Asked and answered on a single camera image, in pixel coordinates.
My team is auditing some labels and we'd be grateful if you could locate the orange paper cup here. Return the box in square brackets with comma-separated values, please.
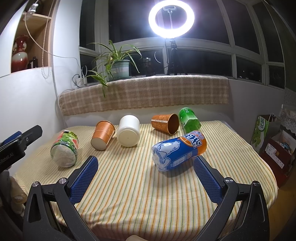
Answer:
[151, 113, 179, 135]
[91, 120, 115, 151]

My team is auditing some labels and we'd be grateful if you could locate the white plastic cup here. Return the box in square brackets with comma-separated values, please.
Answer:
[116, 115, 140, 147]

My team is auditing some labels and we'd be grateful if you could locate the green red label jar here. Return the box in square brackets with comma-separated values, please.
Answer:
[50, 130, 79, 168]

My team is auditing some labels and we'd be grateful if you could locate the red porcelain vase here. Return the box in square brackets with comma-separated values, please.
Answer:
[11, 35, 28, 73]

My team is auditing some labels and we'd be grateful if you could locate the red cardboard box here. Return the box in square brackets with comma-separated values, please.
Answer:
[261, 130, 295, 188]

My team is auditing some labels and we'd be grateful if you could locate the green paper bag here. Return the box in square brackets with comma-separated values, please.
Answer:
[250, 114, 281, 153]

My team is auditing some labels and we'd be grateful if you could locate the blue Arctic Ocean bottle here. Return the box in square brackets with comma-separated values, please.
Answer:
[152, 131, 207, 172]

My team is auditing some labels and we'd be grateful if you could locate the white lace cloth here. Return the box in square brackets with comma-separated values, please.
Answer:
[280, 104, 296, 134]

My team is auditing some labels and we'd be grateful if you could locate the yellow striped tablecloth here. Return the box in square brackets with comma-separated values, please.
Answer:
[14, 120, 278, 241]

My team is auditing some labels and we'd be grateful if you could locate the potted spider plant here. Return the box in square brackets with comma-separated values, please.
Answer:
[87, 40, 142, 96]

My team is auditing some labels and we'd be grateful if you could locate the green plastic bottle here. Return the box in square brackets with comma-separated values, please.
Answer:
[179, 108, 201, 133]

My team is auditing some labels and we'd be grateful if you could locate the brown plaid cloth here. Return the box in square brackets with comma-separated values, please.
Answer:
[58, 75, 230, 116]

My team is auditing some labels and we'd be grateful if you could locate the black light tripod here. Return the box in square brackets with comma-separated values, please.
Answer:
[165, 39, 188, 76]

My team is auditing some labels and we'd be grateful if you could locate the white hanging cable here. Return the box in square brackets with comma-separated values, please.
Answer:
[23, 0, 80, 130]

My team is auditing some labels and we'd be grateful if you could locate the wooden wall shelf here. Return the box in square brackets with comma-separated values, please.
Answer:
[14, 1, 56, 69]

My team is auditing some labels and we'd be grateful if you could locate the white ring light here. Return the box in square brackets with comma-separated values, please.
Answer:
[148, 1, 195, 39]

